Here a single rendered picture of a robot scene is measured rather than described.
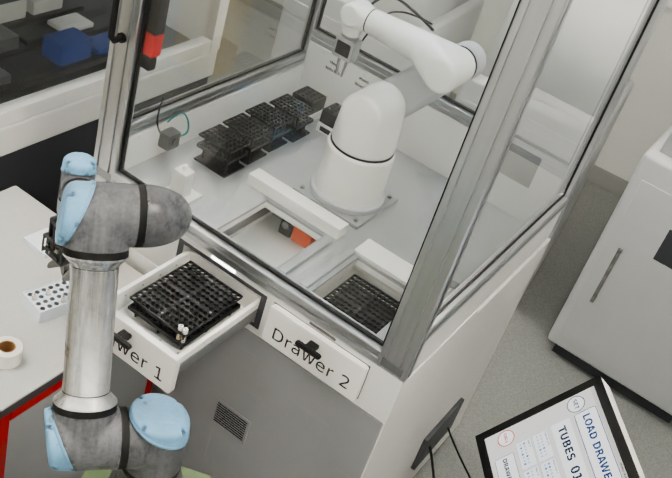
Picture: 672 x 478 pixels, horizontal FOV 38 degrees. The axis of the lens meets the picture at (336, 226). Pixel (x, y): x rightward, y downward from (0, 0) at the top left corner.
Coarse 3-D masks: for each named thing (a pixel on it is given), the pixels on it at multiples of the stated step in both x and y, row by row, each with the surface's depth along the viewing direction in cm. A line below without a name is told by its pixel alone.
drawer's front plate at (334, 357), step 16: (272, 320) 239; (288, 320) 236; (288, 336) 238; (304, 336) 235; (320, 336) 233; (288, 352) 240; (320, 352) 234; (336, 352) 231; (320, 368) 236; (336, 368) 233; (352, 368) 230; (368, 368) 229; (336, 384) 235; (352, 384) 232; (352, 400) 234
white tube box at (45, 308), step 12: (36, 288) 240; (48, 288) 241; (60, 288) 243; (24, 300) 238; (36, 300) 237; (48, 300) 238; (60, 300) 239; (36, 312) 235; (48, 312) 236; (60, 312) 239
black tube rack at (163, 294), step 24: (192, 264) 247; (144, 288) 235; (168, 288) 242; (192, 288) 240; (216, 288) 246; (144, 312) 232; (168, 312) 231; (192, 312) 232; (216, 312) 239; (168, 336) 229; (192, 336) 230
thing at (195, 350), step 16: (176, 256) 249; (192, 256) 252; (160, 272) 244; (176, 272) 251; (224, 272) 248; (128, 288) 234; (224, 288) 250; (240, 288) 246; (128, 304) 238; (256, 304) 242; (224, 320) 243; (240, 320) 239; (160, 336) 232; (208, 336) 228; (224, 336) 235; (192, 352) 224; (208, 352) 232
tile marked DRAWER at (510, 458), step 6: (504, 456) 207; (510, 456) 206; (498, 462) 206; (504, 462) 206; (510, 462) 205; (516, 462) 204; (498, 468) 205; (504, 468) 204; (510, 468) 204; (516, 468) 203; (498, 474) 204; (504, 474) 203; (510, 474) 203; (516, 474) 202
